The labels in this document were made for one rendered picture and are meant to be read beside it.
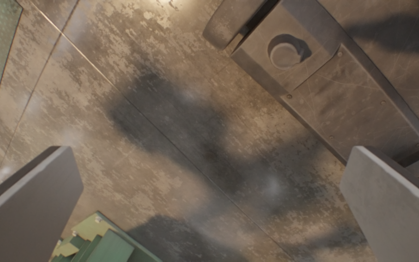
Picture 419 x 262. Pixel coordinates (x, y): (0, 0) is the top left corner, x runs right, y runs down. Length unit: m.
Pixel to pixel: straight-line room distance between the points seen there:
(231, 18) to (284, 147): 0.43
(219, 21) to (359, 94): 0.25
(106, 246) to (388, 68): 1.27
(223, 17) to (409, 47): 0.28
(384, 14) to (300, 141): 0.39
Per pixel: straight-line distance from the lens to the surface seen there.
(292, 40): 0.35
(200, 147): 0.76
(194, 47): 0.62
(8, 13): 0.98
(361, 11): 0.42
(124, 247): 1.38
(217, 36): 0.41
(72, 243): 1.63
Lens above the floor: 0.57
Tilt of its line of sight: 54 degrees down
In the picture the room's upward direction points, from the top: 154 degrees counter-clockwise
